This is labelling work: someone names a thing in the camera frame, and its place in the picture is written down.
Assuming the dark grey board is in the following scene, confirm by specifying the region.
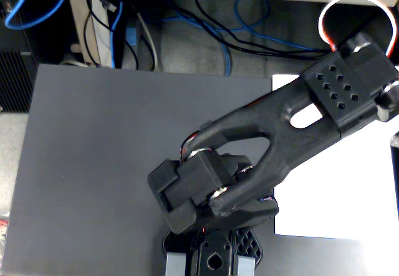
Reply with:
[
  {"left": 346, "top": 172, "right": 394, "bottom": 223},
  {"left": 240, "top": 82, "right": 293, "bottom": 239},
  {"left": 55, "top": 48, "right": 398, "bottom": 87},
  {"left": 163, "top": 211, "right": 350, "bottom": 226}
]
[{"left": 0, "top": 64, "right": 399, "bottom": 276}]

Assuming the small blue box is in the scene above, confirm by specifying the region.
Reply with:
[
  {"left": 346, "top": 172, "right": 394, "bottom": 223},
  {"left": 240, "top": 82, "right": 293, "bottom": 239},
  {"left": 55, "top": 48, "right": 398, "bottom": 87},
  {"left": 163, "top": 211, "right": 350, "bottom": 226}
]
[{"left": 125, "top": 26, "right": 138, "bottom": 47}]

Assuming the grey base clamp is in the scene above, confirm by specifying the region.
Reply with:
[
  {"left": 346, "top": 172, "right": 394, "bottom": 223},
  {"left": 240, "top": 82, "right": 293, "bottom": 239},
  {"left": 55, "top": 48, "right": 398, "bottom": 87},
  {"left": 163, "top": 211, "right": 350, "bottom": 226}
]
[
  {"left": 236, "top": 255, "right": 258, "bottom": 276},
  {"left": 165, "top": 251, "right": 188, "bottom": 276}
]

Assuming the white paper sheet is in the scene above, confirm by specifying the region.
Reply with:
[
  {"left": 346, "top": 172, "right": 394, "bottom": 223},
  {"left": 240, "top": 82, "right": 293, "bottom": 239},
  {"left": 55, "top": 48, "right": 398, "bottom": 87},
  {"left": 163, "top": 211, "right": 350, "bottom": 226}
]
[{"left": 272, "top": 74, "right": 399, "bottom": 242}]

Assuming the beige desk leg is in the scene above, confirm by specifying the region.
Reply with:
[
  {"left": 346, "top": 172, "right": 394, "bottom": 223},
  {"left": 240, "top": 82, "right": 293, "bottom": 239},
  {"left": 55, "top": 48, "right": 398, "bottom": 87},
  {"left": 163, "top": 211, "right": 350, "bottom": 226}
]
[{"left": 67, "top": 0, "right": 115, "bottom": 69}]

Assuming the black ribbed box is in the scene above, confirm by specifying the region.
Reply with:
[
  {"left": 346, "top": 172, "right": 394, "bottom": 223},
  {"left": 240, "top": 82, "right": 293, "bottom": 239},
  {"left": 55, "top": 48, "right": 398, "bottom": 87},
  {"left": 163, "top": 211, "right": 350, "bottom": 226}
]
[{"left": 0, "top": 50, "right": 35, "bottom": 113}]

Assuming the red white black servo cable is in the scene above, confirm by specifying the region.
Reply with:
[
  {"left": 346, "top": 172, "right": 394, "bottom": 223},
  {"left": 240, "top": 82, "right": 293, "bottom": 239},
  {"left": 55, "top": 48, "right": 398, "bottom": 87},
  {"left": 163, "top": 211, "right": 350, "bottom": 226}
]
[{"left": 181, "top": 131, "right": 203, "bottom": 161}]

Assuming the blue floor cable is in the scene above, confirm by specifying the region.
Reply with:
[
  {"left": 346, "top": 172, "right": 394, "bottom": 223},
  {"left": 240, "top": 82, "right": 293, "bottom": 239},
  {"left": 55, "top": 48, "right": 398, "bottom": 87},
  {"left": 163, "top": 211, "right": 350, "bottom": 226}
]
[
  {"left": 235, "top": 0, "right": 316, "bottom": 51},
  {"left": 161, "top": 10, "right": 233, "bottom": 77}
]

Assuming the grey white cable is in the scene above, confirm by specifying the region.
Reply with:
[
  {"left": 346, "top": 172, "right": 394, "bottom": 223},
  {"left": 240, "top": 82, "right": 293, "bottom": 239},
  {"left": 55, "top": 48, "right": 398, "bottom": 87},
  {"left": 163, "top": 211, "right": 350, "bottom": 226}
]
[{"left": 136, "top": 12, "right": 160, "bottom": 72}]

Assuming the black floor cable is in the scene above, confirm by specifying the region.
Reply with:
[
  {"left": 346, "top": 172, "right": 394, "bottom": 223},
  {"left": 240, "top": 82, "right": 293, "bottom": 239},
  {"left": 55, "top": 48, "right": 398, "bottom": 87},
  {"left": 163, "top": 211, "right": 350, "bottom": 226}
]
[
  {"left": 177, "top": 7, "right": 331, "bottom": 60},
  {"left": 195, "top": 0, "right": 336, "bottom": 54}
]

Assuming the blue vertical network cable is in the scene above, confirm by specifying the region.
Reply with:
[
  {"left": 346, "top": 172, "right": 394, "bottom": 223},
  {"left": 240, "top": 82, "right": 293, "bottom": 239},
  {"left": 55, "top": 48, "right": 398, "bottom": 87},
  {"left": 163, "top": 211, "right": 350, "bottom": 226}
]
[{"left": 109, "top": 0, "right": 125, "bottom": 69}]

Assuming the white floor cable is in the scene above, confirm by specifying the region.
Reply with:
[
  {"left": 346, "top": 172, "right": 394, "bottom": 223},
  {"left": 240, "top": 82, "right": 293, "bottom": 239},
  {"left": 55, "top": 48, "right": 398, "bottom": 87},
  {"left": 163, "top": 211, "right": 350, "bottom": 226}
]
[{"left": 58, "top": 59, "right": 92, "bottom": 69}]

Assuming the thin black cable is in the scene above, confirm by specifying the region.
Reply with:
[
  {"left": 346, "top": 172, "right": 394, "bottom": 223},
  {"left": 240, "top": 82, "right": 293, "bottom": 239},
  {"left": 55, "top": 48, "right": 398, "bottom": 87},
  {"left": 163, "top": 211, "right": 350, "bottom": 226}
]
[{"left": 85, "top": 0, "right": 140, "bottom": 71}]

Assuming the blue looped network cable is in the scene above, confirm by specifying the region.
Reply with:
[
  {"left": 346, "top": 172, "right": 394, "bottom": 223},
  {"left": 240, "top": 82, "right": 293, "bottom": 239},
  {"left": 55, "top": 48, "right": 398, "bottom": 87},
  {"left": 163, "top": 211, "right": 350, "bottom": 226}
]
[{"left": 4, "top": 0, "right": 71, "bottom": 30}]

